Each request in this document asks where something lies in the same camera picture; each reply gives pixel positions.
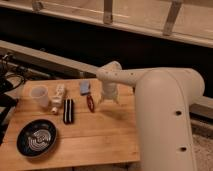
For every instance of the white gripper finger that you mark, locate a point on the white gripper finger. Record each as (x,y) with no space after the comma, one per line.
(102,99)
(115,99)

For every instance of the translucent plastic cup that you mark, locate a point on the translucent plastic cup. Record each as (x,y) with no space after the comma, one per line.
(40,95)

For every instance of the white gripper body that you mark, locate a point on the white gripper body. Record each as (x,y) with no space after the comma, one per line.
(109,90)

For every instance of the white plastic bottle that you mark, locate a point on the white plastic bottle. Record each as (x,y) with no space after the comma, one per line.
(57,99)

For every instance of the dark patterned plate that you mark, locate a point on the dark patterned plate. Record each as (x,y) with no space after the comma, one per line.
(36,138)

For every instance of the metal railing frame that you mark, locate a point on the metal railing frame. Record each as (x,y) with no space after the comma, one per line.
(188,21)

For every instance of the blue sponge block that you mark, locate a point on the blue sponge block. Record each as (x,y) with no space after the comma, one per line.
(84,87)

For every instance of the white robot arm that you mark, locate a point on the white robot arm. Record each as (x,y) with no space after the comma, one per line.
(162,99)

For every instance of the black striped harmonica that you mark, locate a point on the black striped harmonica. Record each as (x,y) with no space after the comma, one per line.
(68,114)

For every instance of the black equipment with cables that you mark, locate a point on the black equipment with cables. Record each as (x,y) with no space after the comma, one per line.
(6,101)

